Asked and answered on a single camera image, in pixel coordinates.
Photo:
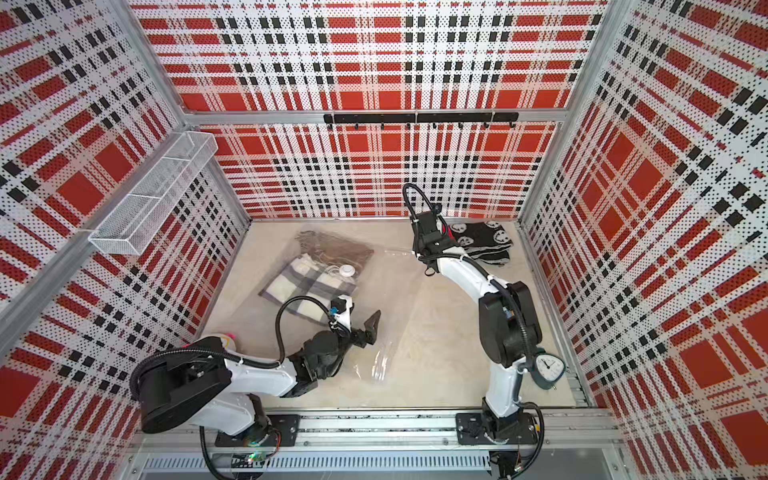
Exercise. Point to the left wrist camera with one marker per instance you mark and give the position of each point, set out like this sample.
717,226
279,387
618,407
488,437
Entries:
340,309

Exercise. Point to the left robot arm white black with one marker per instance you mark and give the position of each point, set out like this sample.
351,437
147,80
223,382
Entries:
209,385

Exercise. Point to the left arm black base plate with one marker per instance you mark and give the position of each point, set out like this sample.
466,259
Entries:
264,431

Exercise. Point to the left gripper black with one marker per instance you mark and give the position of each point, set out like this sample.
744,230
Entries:
371,331

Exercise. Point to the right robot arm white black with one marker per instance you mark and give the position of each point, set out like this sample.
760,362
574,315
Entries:
508,325

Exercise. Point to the clear plastic vacuum bag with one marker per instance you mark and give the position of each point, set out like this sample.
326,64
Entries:
389,283

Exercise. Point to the aluminium front rail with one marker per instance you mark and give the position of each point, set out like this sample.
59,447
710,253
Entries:
570,443

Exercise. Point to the pink white plush toy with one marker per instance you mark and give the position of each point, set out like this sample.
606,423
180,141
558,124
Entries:
228,342

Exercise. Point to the grey white plaid scarf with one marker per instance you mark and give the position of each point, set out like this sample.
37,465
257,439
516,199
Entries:
302,276

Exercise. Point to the black wall hook rail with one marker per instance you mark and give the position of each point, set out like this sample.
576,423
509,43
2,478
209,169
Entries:
482,118

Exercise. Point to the black smiley face scarf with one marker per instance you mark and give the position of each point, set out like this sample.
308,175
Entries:
487,242

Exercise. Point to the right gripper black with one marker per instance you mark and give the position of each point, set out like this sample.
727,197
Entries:
417,245

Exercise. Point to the white vacuum bag valve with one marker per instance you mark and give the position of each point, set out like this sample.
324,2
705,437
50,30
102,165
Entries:
347,271

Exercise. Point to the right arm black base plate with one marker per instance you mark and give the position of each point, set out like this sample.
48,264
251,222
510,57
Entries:
485,429

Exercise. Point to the teal heart alarm clock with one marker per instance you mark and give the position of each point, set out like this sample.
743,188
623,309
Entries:
547,370

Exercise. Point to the brown fringed scarf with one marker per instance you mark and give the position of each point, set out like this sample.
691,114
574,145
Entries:
332,250

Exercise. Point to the white mesh wall basket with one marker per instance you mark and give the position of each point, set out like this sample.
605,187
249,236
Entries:
132,224

